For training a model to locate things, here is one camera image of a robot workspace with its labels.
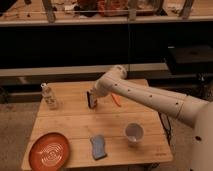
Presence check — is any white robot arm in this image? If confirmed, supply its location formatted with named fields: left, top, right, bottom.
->
left=87, top=65, right=213, bottom=171

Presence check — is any blue sponge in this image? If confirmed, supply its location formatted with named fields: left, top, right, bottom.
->
left=90, top=135, right=107, bottom=160

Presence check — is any clear plastic cup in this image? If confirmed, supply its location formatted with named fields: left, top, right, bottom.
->
left=124, top=123, right=144, bottom=146

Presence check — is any orange patterned plate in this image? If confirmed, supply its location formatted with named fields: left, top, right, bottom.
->
left=28, top=132, right=70, bottom=171

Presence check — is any black box on right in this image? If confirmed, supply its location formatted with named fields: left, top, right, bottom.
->
left=165, top=45, right=213, bottom=75

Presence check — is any black cable under table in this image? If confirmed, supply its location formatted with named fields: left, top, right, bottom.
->
left=159, top=113, right=173, bottom=145

